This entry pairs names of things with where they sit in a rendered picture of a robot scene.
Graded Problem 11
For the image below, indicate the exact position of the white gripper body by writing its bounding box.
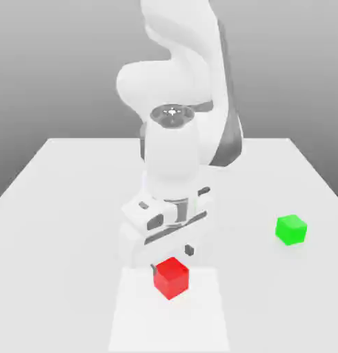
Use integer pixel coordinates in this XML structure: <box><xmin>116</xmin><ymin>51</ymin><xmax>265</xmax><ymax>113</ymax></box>
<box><xmin>130</xmin><ymin>208</ymin><xmax>216</xmax><ymax>268</ymax></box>

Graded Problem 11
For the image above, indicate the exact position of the small red cube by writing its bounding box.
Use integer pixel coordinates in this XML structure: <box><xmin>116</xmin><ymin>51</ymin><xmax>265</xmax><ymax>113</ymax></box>
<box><xmin>153</xmin><ymin>256</ymin><xmax>190</xmax><ymax>301</ymax></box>

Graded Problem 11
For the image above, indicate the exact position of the small green cube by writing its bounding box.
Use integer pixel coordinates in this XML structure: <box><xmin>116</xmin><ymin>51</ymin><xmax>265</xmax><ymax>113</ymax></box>
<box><xmin>275</xmin><ymin>214</ymin><xmax>308</xmax><ymax>247</ymax></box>

